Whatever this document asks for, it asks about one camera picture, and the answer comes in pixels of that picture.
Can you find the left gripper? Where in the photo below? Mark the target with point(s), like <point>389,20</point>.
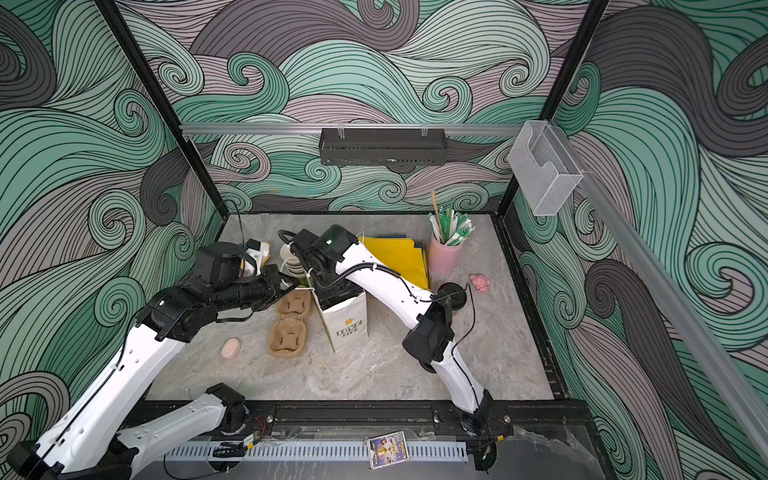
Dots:
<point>273,278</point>

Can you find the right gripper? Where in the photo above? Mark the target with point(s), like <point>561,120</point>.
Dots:
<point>323,292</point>

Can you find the white paper takeout bag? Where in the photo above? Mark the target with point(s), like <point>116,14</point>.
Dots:
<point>345,321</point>

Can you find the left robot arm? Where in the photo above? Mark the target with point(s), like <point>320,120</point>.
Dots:
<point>88,441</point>

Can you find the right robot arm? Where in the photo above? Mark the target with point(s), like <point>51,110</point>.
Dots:
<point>430,338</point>

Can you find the stack of paper cups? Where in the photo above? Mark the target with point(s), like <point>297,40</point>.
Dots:
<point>290,264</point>

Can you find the pink oval soap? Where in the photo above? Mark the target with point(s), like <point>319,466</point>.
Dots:
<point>231,348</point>

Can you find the yellow napkin stack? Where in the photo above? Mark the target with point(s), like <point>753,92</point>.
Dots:
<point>401,255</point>

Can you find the stack of pulp cup carriers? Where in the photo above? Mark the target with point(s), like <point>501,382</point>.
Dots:
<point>287,336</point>

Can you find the pink straw holder cup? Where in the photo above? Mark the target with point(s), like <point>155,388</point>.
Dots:
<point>442,259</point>

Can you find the wrapped straws bundle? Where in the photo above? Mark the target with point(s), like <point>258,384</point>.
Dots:
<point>449,227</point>

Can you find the small pink toy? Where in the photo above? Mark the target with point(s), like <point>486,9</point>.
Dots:
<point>480,282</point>

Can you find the small picture card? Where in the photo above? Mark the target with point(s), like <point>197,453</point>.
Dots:
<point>387,449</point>

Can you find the black wall shelf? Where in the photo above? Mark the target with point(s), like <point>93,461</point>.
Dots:
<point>382,146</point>

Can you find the white slotted cable duct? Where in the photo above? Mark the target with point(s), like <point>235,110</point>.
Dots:
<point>309,451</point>

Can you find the clear acrylic wall holder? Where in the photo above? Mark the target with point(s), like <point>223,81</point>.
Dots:
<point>544,164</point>

